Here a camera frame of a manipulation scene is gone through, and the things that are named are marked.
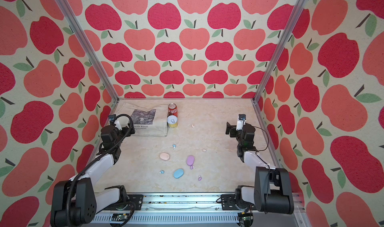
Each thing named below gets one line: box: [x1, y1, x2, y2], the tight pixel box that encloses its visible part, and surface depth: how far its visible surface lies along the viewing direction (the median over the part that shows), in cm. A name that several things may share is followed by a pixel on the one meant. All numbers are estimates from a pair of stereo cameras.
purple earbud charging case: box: [186, 155, 195, 166], surface depth 90 cm
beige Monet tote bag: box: [115, 102, 169, 137], surface depth 101 cm
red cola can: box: [167, 103, 178, 118], surface depth 105 cm
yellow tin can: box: [167, 115, 178, 129], surface depth 103 cm
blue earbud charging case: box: [173, 168, 184, 179], surface depth 84 cm
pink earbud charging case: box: [159, 152, 170, 161], surface depth 90 cm
